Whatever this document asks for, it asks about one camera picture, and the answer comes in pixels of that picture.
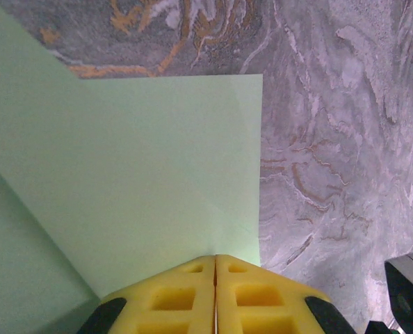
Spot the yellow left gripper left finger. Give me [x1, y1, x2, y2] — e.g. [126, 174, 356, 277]
[77, 255, 216, 334]

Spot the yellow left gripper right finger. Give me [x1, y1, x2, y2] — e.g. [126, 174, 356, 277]
[216, 253, 357, 334]

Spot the light green paper sheet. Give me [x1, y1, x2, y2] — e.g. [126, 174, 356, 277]
[0, 0, 265, 334]

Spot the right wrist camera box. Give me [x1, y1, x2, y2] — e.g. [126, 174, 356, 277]
[384, 250, 413, 328]

